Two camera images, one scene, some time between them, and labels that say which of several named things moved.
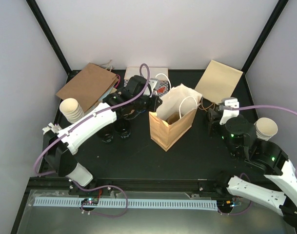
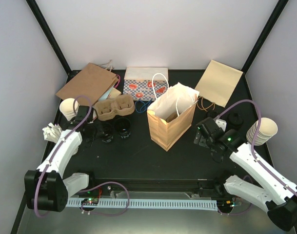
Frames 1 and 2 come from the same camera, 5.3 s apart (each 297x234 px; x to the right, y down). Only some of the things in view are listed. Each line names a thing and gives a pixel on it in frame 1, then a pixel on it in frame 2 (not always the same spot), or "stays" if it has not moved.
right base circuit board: x=225 y=203 stays
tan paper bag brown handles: x=218 y=82 stays
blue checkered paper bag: x=161 y=73 stays
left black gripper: x=156 y=102 to x=89 y=140
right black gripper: x=213 y=117 to x=200 y=140
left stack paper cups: x=72 y=110 stays
